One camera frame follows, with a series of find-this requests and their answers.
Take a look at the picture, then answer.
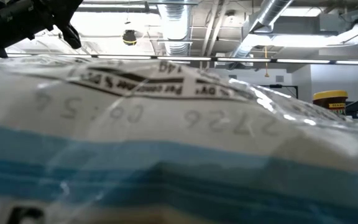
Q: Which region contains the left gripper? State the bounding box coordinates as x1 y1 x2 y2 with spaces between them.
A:
7 0 84 50

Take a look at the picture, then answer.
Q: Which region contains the blue ramen packet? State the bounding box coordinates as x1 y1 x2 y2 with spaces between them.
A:
0 55 358 224

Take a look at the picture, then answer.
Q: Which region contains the yellow-lid spice jar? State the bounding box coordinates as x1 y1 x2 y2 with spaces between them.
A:
312 90 349 116

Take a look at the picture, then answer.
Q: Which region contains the hanging black yellow reel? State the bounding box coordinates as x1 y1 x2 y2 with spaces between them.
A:
122 29 138 47

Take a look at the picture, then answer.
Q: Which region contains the long ceiling light strip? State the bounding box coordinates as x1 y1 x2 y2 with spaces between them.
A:
0 52 358 66

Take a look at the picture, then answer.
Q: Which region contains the black metal stand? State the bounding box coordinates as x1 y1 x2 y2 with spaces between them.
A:
259 83 299 100

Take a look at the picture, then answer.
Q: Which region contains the black background monitor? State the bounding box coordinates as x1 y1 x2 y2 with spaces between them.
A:
346 101 358 119

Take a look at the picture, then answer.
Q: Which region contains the ribbed silver ceiling duct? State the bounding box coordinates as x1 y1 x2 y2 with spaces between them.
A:
156 0 196 57

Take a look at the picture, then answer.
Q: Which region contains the smooth silver ceiling duct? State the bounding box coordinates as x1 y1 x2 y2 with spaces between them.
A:
228 0 295 60

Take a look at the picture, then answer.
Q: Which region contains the yellow hanging cord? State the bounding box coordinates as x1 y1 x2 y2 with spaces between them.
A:
263 45 270 78

